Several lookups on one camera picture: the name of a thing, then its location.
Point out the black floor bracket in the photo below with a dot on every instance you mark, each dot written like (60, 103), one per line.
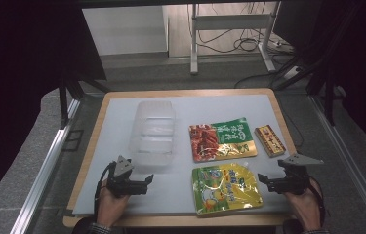
(73, 140)

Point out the yellow spout pouch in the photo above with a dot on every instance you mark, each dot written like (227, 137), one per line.
(226, 188)

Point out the white desk frame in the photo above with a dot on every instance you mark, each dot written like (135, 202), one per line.
(229, 22)

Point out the small yellow and red box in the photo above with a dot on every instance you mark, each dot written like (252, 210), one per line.
(270, 140)

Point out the person's right hand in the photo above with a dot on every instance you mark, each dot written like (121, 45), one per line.
(307, 209)

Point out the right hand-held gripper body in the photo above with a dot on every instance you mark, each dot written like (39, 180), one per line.
(296, 178)

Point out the aluminium rail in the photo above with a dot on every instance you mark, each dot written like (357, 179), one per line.
(45, 169)
(349, 162)

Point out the person's dark leg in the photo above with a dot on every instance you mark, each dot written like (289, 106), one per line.
(81, 227)

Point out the green and red sauce packet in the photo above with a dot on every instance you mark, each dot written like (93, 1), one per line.
(221, 139)

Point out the person's left hand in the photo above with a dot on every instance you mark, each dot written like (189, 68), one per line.
(109, 209)

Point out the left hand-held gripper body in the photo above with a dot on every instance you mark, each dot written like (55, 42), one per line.
(122, 169)

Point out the clear plastic container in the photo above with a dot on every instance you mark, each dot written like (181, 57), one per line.
(153, 136)

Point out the black stand legs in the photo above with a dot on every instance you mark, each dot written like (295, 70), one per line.
(328, 97)
(62, 100)

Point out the white table mat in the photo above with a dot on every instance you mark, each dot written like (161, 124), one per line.
(210, 105)

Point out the white power strip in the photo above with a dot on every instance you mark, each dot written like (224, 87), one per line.
(292, 72)

